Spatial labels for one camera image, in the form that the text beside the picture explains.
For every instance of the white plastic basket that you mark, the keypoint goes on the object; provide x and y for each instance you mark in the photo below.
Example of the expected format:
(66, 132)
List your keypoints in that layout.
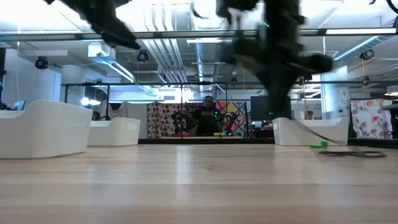
(46, 133)
(329, 130)
(115, 133)

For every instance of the colourful patchwork quilt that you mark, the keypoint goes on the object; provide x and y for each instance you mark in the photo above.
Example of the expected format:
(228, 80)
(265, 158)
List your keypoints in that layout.
(233, 107)

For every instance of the white floral hanging cloth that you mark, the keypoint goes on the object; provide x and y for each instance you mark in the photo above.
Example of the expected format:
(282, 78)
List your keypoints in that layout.
(370, 121)

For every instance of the white round column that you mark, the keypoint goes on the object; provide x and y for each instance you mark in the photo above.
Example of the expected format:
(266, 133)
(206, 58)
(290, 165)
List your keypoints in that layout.
(335, 99)

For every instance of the black computer monitor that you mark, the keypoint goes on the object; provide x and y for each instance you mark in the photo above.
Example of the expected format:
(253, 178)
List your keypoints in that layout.
(258, 109)

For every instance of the green rubber band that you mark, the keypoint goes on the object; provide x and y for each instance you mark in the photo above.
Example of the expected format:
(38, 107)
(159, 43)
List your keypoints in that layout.
(323, 144)

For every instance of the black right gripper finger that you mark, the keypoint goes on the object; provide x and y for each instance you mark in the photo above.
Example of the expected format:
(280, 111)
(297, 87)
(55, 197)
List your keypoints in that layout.
(314, 64)
(242, 51)

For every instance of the white ceiling unit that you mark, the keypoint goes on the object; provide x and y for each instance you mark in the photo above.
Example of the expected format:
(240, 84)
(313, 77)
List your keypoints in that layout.
(94, 49)

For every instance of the white strip light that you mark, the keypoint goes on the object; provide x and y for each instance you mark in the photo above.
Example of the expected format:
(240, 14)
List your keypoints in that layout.
(208, 41)

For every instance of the blue-lit screen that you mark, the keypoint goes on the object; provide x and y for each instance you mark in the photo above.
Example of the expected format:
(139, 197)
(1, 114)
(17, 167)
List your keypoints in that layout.
(19, 105)

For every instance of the black background robot arm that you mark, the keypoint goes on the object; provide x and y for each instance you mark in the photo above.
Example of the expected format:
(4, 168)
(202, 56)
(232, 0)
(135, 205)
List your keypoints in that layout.
(231, 119)
(182, 119)

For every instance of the black aluminium rig frame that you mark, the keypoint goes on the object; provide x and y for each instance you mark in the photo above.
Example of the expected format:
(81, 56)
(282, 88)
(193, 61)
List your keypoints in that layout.
(174, 141)

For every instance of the silver ventilation duct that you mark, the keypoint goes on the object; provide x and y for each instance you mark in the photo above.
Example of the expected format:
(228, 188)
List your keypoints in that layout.
(208, 68)

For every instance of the brown patterned hanging cloth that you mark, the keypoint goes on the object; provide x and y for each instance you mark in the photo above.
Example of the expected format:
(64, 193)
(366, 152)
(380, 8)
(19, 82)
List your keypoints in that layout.
(161, 118)

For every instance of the small yellow object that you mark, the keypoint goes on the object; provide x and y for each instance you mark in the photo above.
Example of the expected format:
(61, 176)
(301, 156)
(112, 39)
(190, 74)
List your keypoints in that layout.
(218, 134)

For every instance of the person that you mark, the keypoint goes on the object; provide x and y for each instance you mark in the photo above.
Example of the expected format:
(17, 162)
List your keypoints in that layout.
(207, 116)

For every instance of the black ceiling camera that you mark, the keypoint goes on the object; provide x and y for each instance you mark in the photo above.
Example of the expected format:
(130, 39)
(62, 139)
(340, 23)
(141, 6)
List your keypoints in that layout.
(142, 56)
(41, 62)
(367, 55)

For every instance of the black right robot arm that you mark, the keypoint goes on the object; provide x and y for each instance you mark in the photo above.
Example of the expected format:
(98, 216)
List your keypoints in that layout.
(284, 11)

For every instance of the small red object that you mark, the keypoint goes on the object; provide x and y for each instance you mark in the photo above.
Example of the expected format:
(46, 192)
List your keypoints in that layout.
(183, 134)

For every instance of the dark mandala hanging cloth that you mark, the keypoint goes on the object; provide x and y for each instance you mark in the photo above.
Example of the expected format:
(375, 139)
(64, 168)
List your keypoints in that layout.
(189, 107)

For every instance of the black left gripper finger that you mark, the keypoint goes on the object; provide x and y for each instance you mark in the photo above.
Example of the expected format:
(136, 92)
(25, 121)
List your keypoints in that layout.
(121, 40)

